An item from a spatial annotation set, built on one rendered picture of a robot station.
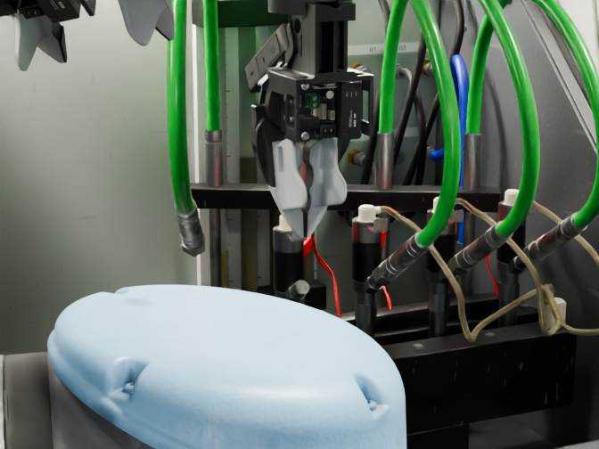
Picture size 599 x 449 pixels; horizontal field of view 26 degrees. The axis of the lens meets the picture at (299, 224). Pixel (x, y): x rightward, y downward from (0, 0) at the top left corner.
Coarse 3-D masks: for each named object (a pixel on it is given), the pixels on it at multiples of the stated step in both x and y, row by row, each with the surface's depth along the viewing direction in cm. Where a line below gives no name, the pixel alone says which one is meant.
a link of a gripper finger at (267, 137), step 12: (252, 108) 112; (264, 108) 111; (252, 120) 112; (264, 120) 111; (252, 132) 112; (264, 132) 111; (276, 132) 112; (252, 144) 112; (264, 144) 112; (264, 156) 112; (264, 168) 113
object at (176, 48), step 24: (216, 0) 130; (216, 24) 131; (168, 48) 96; (216, 48) 132; (168, 72) 96; (216, 72) 133; (168, 96) 96; (216, 96) 133; (168, 120) 96; (216, 120) 134; (168, 144) 97
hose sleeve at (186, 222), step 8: (176, 216) 104; (184, 216) 103; (192, 216) 104; (184, 224) 105; (192, 224) 105; (200, 224) 107; (184, 232) 107; (192, 232) 106; (200, 232) 108; (184, 240) 109; (192, 240) 108; (200, 240) 109; (192, 248) 110
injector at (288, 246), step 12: (276, 228) 118; (276, 240) 118; (288, 240) 117; (276, 252) 118; (288, 252) 118; (300, 252) 118; (276, 264) 119; (288, 264) 118; (300, 264) 119; (276, 276) 119; (288, 276) 118; (300, 276) 119; (276, 288) 119; (288, 288) 119; (300, 288) 117; (300, 300) 119
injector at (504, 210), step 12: (504, 204) 127; (504, 216) 127; (516, 240) 127; (504, 252) 128; (504, 264) 128; (516, 264) 127; (504, 276) 129; (516, 276) 129; (504, 288) 129; (516, 288) 129; (504, 300) 130; (516, 312) 130; (504, 324) 130; (516, 324) 131
